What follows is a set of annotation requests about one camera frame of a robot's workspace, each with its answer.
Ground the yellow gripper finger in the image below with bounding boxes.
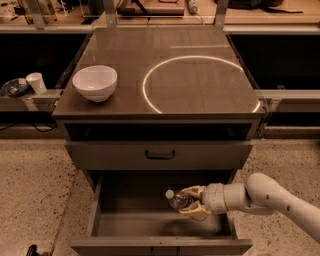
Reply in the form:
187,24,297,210
179,202,210,222
182,185,205,200

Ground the clear plastic water bottle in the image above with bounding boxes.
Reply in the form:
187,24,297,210
165,189,193,210

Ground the dark round dish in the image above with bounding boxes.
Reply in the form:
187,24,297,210
1,78,30,97

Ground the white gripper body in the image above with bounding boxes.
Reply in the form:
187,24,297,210
202,183,227,215

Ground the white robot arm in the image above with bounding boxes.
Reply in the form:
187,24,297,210
178,173,320,243

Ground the white ceramic bowl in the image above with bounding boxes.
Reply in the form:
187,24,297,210
72,65,118,102

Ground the open grey middle drawer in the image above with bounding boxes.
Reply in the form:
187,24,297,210
71,170,252,256

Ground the white paper cup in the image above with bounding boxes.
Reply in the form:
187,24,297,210
26,72,47,94

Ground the closed grey top drawer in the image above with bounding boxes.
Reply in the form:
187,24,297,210
65,141,252,171

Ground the black floor cable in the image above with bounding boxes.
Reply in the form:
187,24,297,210
0,121,59,134

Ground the grey metal drawer cabinet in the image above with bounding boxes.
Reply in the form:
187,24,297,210
52,25,267,256

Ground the black drawer handle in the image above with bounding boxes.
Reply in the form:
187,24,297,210
144,150,176,160

